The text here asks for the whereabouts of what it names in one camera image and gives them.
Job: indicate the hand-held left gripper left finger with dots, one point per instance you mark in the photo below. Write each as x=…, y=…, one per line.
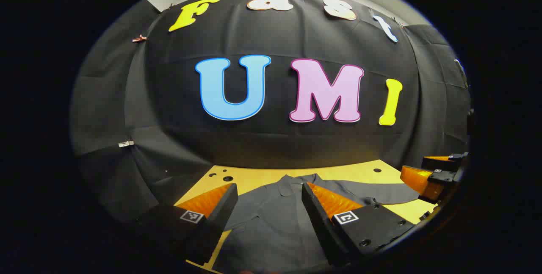
x=222, y=212

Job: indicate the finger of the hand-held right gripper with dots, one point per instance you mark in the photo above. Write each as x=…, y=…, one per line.
x=440, y=163
x=417, y=181

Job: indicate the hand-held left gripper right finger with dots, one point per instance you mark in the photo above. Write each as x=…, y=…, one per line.
x=315, y=219

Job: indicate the grey button-up shirt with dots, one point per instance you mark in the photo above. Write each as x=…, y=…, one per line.
x=271, y=223

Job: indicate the small white clip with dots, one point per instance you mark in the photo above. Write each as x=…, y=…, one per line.
x=125, y=143

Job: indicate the small copper clip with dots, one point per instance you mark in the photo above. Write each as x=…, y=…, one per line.
x=139, y=38

